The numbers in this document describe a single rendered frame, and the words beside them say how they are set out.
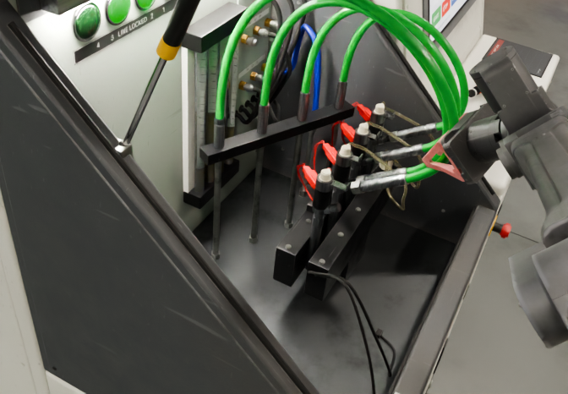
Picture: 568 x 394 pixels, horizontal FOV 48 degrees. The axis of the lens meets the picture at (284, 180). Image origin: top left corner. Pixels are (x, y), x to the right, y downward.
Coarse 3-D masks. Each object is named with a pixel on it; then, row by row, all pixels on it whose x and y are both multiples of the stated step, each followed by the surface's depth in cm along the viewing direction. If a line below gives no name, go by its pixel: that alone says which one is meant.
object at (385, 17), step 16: (256, 0) 90; (272, 0) 89; (352, 0) 83; (368, 0) 83; (384, 16) 82; (240, 32) 94; (400, 32) 82; (416, 48) 82; (224, 64) 99; (432, 64) 83; (224, 80) 101; (224, 96) 103; (448, 96) 84; (448, 112) 85; (448, 160) 89; (416, 176) 93
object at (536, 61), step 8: (496, 40) 181; (504, 40) 181; (496, 48) 177; (520, 48) 178; (528, 48) 179; (520, 56) 174; (528, 56) 175; (536, 56) 175; (544, 56) 176; (552, 56) 176; (528, 64) 171; (536, 64) 171; (544, 64) 172; (536, 72) 168
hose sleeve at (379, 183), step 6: (396, 174) 95; (402, 174) 94; (366, 180) 98; (372, 180) 98; (378, 180) 97; (384, 180) 96; (390, 180) 95; (396, 180) 95; (402, 180) 94; (360, 186) 99; (366, 186) 98; (372, 186) 97; (378, 186) 97; (384, 186) 96; (390, 186) 96; (396, 186) 95
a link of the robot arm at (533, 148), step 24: (552, 120) 65; (504, 144) 68; (528, 144) 62; (552, 144) 56; (528, 168) 55; (552, 168) 49; (552, 192) 44; (552, 216) 39; (552, 240) 38; (528, 264) 37; (528, 288) 34; (528, 312) 34; (552, 312) 33; (552, 336) 34
